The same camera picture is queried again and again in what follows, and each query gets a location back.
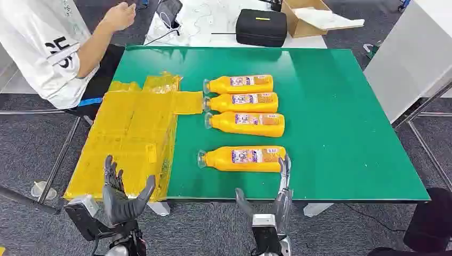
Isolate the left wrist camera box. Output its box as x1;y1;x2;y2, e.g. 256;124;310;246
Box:
64;195;107;242

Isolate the black robot leg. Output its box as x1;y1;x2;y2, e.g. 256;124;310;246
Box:
367;187;452;256

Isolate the metal table frame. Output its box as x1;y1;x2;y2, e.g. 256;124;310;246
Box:
0;110;93;215
392;82;452;192

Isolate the person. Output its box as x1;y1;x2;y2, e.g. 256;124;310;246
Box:
0;0;137;121

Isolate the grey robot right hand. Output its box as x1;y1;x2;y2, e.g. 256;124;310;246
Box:
235;154;294;236

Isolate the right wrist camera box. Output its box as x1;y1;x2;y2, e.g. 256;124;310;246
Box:
251;213;280;254

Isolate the white cable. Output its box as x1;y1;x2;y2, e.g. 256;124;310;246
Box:
183;3;221;36

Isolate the thin black floor cable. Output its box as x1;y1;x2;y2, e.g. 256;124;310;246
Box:
344;204;407;234

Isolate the clear plastic cup lid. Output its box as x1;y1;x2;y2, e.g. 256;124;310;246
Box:
31;181;58;201

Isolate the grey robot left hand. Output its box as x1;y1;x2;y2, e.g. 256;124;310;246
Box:
102;155;156;226

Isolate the yellow plastic sheet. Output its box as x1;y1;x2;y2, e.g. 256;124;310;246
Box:
63;71;205;202

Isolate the black zip case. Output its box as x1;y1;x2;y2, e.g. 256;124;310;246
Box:
235;9;288;47

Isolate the dark tablet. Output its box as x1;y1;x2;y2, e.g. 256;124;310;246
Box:
156;0;183;29

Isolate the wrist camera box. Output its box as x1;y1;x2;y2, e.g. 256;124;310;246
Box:
251;213;280;254
64;195;107;242

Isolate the brown cardboard box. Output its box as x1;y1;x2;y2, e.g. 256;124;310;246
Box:
281;0;365;38

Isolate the white sheet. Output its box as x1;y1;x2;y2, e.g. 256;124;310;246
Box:
294;7;365;31

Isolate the orange drink bottle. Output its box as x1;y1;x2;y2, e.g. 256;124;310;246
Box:
203;74;275;95
197;146;287;173
204;111;286;138
203;92;279;114

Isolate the green table mat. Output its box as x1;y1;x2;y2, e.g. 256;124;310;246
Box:
112;45;431;203

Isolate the person's hand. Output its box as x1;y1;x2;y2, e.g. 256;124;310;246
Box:
102;2;137;33

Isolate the white table foot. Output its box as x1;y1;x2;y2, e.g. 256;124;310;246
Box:
303;203;334;218
146;201;171;217

